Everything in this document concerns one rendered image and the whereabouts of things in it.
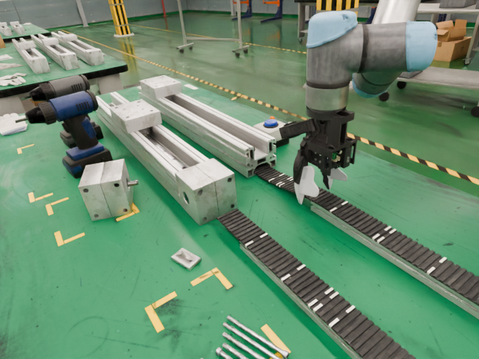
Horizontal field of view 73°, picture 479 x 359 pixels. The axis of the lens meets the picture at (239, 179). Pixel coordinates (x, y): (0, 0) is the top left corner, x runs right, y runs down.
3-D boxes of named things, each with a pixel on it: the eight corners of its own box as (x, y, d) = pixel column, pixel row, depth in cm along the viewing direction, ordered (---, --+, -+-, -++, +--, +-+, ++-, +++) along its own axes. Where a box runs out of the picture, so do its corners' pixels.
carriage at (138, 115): (164, 131, 100) (160, 110, 97) (130, 142, 96) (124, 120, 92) (146, 117, 112) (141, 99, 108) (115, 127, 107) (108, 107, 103)
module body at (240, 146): (276, 165, 89) (276, 137, 84) (246, 178, 84) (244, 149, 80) (162, 100, 146) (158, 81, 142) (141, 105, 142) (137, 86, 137)
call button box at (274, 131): (289, 143, 100) (289, 124, 96) (264, 153, 95) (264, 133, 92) (273, 135, 106) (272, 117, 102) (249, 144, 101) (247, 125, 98)
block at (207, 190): (246, 204, 75) (243, 169, 70) (199, 226, 69) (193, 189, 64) (225, 187, 81) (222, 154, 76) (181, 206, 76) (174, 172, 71)
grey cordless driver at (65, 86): (107, 137, 115) (88, 75, 103) (49, 158, 104) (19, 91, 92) (99, 132, 120) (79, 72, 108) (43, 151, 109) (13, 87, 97)
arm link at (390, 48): (414, 42, 59) (351, 45, 60) (441, 8, 47) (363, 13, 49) (413, 85, 58) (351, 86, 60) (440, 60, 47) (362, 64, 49)
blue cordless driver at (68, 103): (118, 162, 97) (95, 91, 86) (50, 191, 86) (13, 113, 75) (107, 155, 102) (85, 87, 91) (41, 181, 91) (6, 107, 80)
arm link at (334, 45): (367, 13, 47) (307, 17, 48) (358, 88, 53) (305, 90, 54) (358, 8, 53) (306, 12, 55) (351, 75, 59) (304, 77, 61)
